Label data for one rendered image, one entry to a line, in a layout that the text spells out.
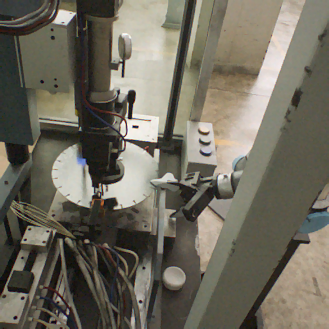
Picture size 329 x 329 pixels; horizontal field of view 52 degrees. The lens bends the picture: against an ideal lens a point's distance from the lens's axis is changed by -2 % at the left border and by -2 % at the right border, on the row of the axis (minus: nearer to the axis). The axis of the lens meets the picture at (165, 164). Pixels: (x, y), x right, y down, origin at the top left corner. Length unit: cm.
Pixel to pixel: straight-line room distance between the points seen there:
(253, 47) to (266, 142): 410
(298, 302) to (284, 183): 194
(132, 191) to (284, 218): 81
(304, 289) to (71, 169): 157
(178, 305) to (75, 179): 47
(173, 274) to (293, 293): 119
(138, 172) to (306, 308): 138
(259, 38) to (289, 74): 410
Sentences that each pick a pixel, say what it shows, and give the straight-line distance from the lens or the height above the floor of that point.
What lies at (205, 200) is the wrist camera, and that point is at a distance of 100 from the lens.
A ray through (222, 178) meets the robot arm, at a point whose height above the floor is 103.
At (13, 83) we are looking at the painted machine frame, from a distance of 68.
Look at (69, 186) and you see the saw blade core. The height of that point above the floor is 95.
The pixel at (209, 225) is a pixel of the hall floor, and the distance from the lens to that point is 226.
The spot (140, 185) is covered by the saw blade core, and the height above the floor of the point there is 95.
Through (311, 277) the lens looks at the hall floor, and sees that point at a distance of 228.
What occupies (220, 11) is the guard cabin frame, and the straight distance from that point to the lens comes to 130.
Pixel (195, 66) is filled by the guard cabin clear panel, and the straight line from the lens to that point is 138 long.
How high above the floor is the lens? 167
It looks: 39 degrees down
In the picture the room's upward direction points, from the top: 10 degrees clockwise
